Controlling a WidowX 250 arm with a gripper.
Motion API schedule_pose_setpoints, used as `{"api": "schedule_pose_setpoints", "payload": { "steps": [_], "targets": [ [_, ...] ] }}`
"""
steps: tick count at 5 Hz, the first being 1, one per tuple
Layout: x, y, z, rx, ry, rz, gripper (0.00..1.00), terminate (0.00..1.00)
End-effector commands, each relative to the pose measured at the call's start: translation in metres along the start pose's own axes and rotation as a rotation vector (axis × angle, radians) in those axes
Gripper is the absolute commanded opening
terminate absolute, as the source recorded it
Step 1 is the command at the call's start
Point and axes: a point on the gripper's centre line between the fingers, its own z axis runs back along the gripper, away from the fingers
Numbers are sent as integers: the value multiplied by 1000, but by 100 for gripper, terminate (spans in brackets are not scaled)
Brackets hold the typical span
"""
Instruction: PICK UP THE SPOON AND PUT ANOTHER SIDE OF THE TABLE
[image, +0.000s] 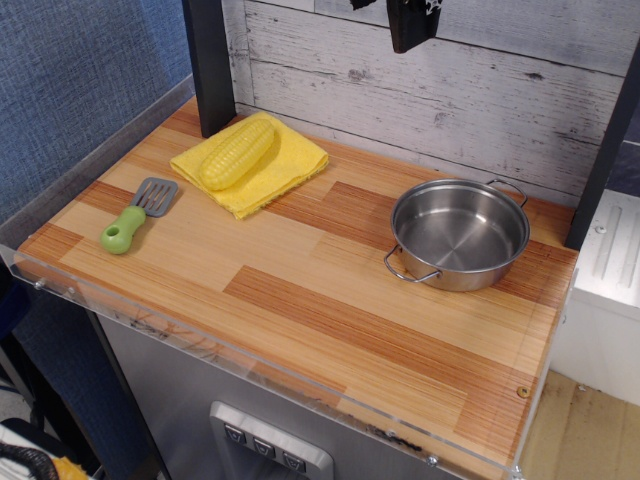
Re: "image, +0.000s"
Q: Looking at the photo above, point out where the black left upright post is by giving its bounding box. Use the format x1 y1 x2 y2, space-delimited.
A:
182 0 236 138

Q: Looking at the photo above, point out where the silver toy fridge cabinet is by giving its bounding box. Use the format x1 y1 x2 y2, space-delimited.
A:
98 316 471 479

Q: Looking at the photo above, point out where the black right upright post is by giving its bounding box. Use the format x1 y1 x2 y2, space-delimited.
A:
564 0 640 250

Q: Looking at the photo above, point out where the silver dispenser button panel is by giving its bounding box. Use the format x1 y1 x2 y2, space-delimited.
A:
209 400 334 479

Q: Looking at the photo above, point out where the stainless steel pot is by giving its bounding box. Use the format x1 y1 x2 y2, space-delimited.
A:
384 179 530 292

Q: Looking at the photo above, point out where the yellow plastic corn cob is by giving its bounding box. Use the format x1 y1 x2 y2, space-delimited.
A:
198 119 275 191

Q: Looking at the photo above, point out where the white box with ridges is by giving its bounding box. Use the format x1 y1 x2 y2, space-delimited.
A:
550 190 639 405

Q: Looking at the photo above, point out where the yellow black object bottom left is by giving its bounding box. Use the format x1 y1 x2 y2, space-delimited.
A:
1 443 88 480

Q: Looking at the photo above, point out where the black upright post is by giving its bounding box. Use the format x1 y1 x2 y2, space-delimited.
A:
564 0 640 250
182 0 236 138

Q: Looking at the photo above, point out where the yellow folded cloth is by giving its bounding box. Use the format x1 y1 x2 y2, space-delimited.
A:
170 112 329 219

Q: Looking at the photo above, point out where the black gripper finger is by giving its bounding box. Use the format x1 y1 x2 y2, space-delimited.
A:
386 0 442 54

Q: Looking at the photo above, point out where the green handled grey spatula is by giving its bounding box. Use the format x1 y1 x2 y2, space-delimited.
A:
100 177 178 255

